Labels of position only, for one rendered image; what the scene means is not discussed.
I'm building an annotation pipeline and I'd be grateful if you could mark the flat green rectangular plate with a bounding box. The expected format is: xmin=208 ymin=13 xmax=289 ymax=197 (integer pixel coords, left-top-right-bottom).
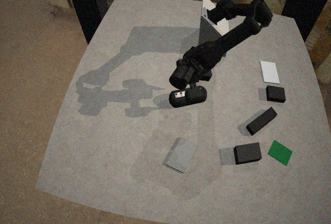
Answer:
xmin=268 ymin=140 xmax=293 ymax=166

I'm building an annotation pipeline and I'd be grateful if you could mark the white flat sheet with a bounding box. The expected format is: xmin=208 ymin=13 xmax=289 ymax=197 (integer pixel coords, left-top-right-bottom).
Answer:
xmin=260 ymin=61 xmax=280 ymax=84

